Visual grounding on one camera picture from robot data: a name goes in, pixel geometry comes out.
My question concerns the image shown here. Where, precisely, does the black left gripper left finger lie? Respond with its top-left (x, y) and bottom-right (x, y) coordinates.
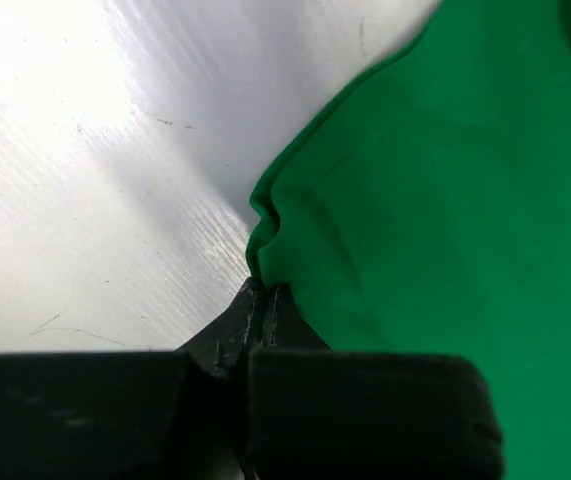
top-left (0, 279), bottom-right (265, 479)

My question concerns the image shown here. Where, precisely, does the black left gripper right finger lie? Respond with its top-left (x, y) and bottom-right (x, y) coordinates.
top-left (246, 286), bottom-right (504, 479)

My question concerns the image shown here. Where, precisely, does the green t shirt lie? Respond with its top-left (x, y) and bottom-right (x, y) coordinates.
top-left (246, 1), bottom-right (571, 479)

